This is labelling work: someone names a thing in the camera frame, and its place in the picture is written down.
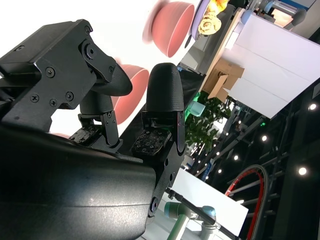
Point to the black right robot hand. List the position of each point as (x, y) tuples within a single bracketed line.
[(75, 195)]

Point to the pink plastic bowl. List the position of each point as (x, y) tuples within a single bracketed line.
[(136, 85), (170, 27)]

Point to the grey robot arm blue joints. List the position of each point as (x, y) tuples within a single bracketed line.
[(177, 215)]

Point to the black tripod rod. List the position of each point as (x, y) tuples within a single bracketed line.
[(197, 208)]

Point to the green leafy plant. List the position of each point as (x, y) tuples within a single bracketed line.
[(202, 127)]

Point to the pale green pot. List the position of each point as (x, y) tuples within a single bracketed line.
[(197, 108)]

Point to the brown cardboard box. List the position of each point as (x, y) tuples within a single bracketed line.
[(222, 77)]

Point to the lavender plate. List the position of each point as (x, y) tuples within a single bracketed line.
[(200, 7)]

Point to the large white panel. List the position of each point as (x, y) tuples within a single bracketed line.
[(270, 65)]

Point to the orange bread piece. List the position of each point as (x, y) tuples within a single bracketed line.
[(220, 4)]

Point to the red hoop frame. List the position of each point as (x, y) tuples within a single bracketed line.
[(260, 190)]

